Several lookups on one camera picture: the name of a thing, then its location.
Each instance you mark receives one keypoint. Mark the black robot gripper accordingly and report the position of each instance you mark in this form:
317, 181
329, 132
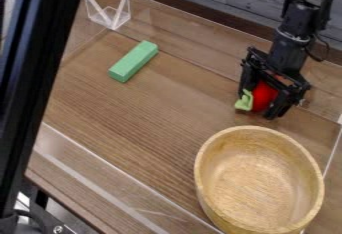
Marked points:
291, 85

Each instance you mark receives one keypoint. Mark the red plush strawberry toy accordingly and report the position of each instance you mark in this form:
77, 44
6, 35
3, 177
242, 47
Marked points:
256, 100

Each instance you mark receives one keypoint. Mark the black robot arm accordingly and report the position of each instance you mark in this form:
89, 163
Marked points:
305, 18

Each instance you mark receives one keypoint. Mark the clear acrylic tray walls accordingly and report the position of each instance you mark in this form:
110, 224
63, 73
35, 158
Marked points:
118, 142

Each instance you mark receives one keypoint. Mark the green rectangular block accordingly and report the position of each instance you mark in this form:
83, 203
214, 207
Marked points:
133, 61

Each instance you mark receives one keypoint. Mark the light wooden bowl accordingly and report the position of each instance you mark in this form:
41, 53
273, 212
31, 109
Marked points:
258, 182

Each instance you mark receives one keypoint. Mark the black metal equipment base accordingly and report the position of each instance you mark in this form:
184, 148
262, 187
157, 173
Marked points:
34, 219

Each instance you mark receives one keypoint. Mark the black foreground frame post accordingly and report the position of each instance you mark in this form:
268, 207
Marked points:
38, 35

